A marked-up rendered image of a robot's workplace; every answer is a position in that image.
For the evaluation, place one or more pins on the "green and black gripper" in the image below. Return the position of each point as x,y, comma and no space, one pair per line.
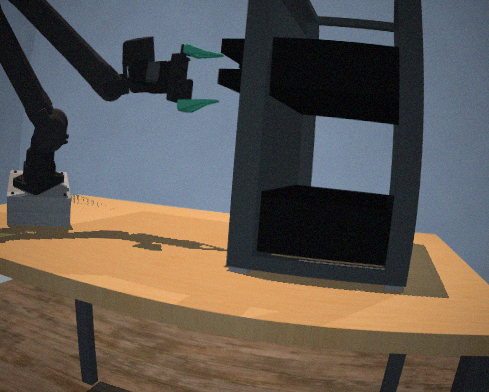
179,87

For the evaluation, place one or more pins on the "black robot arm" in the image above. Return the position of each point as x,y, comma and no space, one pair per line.
50,129

